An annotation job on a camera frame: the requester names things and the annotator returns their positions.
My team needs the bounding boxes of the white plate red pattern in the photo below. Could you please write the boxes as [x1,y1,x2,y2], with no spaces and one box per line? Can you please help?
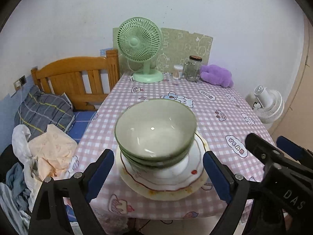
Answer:
[120,131,209,192]

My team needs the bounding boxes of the green ceramic bowl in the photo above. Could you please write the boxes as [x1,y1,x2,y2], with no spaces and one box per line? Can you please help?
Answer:
[115,99,197,158]

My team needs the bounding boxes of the floral patterned ceramic bowl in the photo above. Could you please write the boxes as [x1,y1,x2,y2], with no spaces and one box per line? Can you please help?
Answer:
[130,155,189,179]

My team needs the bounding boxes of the blue clothes pile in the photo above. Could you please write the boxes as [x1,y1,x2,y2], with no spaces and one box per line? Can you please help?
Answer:
[1,163,31,234]

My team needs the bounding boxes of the white standing fan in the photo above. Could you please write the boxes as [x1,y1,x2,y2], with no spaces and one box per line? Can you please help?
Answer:
[246,85,284,124]

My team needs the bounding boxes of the pink checkered tablecloth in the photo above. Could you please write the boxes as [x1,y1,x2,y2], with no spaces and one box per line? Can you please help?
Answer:
[76,74,272,220]

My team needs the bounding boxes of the peach cloth bundle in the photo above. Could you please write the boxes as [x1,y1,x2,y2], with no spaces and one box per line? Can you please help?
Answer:
[29,124,77,180]

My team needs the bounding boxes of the white plastic bag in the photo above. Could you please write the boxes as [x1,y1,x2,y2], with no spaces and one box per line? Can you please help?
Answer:
[12,125,42,197]

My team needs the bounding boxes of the purple plush toy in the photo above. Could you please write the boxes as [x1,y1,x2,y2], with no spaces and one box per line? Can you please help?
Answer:
[200,65,234,88]

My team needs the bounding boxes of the cream floral plate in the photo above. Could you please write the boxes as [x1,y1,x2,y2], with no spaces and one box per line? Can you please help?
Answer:
[115,133,211,202]

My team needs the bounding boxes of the glass jar dark lid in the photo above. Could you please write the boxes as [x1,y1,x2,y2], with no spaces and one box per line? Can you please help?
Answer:
[183,56,202,82]

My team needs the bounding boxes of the cotton swab container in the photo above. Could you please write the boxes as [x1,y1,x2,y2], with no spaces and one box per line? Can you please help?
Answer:
[172,65,183,80]

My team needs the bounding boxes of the green desk fan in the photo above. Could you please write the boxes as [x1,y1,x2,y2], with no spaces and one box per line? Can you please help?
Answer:
[117,17,163,83]

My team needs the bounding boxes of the wall socket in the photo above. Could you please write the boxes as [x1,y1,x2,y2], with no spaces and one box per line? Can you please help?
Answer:
[13,76,27,92]

